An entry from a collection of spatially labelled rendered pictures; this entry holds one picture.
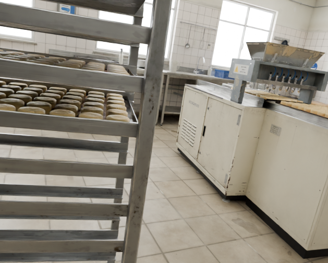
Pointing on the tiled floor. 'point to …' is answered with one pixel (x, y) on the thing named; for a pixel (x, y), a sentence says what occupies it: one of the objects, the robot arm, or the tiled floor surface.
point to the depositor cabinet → (219, 139)
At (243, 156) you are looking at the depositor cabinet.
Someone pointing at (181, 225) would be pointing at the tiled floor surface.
